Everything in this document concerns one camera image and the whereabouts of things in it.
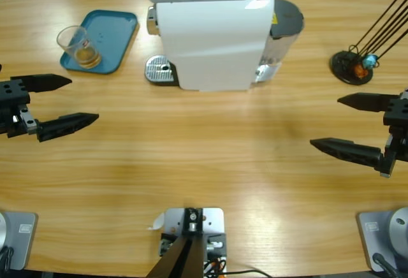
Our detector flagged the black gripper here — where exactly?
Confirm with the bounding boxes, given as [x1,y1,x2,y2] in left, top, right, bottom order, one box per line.
[0,73,99,143]
[309,89,408,179]

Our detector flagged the clear drinking glass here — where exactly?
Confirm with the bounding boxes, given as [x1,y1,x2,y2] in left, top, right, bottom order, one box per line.
[56,25,102,70]

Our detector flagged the white capsule coffee machine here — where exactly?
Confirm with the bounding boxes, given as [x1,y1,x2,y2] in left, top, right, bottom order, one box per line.
[145,0,283,93]

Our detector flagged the blue coffee capsule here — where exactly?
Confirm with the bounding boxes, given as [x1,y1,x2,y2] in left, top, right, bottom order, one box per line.
[363,53,379,68]

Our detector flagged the black capsule holder with rods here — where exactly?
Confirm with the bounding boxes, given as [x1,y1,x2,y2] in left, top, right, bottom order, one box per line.
[330,0,408,86]

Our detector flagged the teal plastic tray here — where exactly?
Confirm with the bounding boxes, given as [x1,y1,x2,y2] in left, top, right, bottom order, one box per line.
[59,9,140,76]

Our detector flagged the white paper tag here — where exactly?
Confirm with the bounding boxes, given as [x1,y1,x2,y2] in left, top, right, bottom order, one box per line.
[146,212,166,231]

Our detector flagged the black base cable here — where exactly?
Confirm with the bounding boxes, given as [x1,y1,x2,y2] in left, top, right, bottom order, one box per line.
[0,246,15,272]
[372,252,401,278]

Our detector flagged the black cable under white block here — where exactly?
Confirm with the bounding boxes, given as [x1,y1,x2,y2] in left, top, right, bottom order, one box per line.
[222,269,277,278]

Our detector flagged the white block with dark post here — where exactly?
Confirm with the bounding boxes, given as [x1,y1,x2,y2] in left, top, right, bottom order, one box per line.
[146,207,228,278]

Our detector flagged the orange wires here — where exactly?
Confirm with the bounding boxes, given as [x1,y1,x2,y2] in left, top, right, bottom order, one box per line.
[203,257,228,274]

